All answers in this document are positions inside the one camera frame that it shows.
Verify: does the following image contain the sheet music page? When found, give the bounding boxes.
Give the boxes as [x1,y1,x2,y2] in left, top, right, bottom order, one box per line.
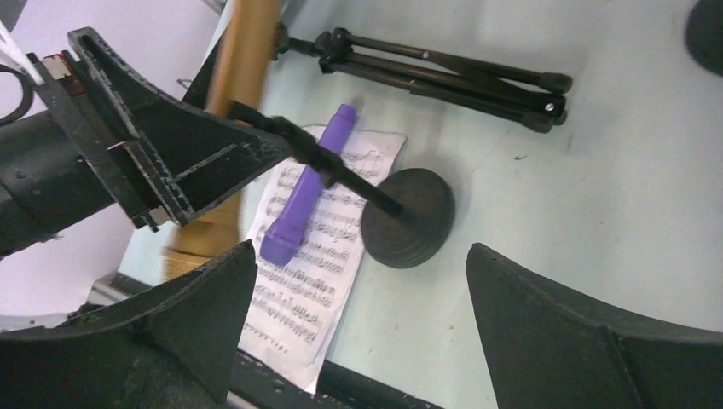
[239,130,407,395]

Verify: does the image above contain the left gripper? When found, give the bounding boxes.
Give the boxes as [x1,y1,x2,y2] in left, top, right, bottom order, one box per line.
[25,27,290,233]

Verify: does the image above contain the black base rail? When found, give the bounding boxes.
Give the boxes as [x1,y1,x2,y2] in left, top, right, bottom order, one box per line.
[84,270,442,409]

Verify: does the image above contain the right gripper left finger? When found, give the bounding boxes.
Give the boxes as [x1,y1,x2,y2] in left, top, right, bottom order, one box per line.
[1,241,257,408]

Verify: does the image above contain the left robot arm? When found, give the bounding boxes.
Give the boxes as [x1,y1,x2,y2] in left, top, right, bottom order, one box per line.
[1,27,289,256]

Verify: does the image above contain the black microphone stand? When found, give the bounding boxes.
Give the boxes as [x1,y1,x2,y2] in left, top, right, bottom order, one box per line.
[685,0,722,77]
[228,102,455,269]

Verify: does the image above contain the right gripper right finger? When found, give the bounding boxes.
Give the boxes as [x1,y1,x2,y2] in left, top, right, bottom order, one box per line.
[466,243,722,408]

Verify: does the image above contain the black music stand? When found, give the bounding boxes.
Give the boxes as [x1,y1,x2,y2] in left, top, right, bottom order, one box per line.
[272,23,573,134]

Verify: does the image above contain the gold microphone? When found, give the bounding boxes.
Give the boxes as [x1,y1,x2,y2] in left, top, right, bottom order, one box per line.
[162,0,284,284]

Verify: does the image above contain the purple microphone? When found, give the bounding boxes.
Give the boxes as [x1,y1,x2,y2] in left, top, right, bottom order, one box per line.
[260,104,357,267]

